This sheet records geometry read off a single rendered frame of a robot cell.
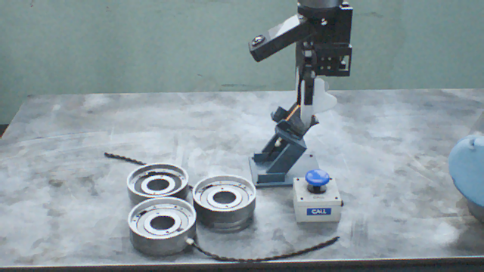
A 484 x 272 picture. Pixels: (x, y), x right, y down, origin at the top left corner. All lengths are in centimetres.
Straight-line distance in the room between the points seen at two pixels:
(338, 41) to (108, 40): 174
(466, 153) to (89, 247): 58
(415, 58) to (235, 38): 79
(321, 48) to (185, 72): 171
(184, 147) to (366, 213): 39
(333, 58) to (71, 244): 52
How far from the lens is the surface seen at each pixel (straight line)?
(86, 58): 270
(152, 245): 93
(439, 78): 284
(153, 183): 108
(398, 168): 118
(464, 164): 88
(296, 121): 107
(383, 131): 130
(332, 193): 101
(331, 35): 102
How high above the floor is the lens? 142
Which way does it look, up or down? 29 degrees down
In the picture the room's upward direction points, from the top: straight up
